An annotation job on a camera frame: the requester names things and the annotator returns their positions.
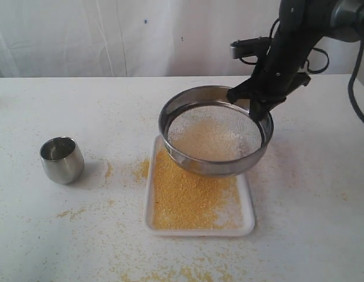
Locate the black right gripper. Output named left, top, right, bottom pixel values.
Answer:
left=226, top=17, right=312, bottom=123

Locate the round stainless steel sieve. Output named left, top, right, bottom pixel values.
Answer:
left=158, top=85, right=274, bottom=177

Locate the stainless steel cup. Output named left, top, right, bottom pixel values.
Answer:
left=39, top=136, right=85, bottom=184

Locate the yellow white grain pile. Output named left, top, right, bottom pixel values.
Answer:
left=169, top=122, right=244, bottom=161

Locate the white plastic tray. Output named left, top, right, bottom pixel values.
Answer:
left=143, top=136, right=255, bottom=237

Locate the white backdrop curtain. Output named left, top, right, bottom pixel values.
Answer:
left=0, top=0, right=364, bottom=78

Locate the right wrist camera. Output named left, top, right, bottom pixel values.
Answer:
left=231, top=37, right=271, bottom=59

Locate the grey right arm cable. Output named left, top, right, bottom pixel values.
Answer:
left=348, top=35, right=364, bottom=130

